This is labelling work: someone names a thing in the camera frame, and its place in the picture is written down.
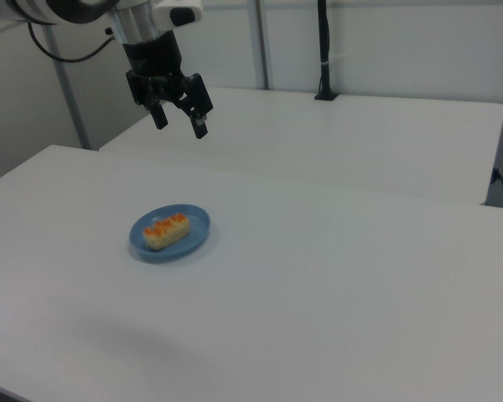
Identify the bread with orange topping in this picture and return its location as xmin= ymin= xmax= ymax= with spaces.
xmin=143 ymin=212 xmax=192 ymax=251

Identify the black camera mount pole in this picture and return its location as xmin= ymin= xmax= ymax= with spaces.
xmin=314 ymin=0 xmax=340 ymax=101

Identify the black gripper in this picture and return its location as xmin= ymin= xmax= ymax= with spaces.
xmin=122 ymin=32 xmax=215 ymax=141

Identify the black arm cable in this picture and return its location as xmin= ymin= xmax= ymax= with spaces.
xmin=26 ymin=21 xmax=115 ymax=64

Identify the blue round plate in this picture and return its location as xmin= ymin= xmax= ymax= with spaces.
xmin=128 ymin=204 xmax=212 ymax=265

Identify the grey metal frame post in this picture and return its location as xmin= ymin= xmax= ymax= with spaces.
xmin=254 ymin=0 xmax=274 ymax=90
xmin=44 ymin=24 xmax=92 ymax=150

